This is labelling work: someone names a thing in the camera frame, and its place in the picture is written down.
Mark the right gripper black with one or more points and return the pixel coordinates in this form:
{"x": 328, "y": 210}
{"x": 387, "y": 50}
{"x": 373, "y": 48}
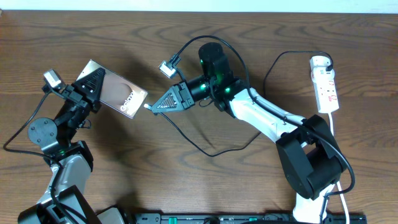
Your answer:
{"x": 179, "y": 93}

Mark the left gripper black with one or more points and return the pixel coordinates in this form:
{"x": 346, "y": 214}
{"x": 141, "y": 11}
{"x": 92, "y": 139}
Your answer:
{"x": 78, "y": 98}

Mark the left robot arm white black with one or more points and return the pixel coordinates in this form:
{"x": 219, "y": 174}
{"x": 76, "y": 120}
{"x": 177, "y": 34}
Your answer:
{"x": 71, "y": 162}

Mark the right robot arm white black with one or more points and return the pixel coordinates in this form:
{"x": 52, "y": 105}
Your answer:
{"x": 310, "y": 157}

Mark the white charger adapter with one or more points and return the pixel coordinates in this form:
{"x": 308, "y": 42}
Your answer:
{"x": 321, "y": 61}

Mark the white power strip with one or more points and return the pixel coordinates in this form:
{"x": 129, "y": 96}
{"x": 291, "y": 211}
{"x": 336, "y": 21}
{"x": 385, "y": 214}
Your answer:
{"x": 325, "y": 90}

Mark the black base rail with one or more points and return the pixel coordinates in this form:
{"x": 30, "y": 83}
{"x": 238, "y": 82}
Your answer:
{"x": 156, "y": 218}

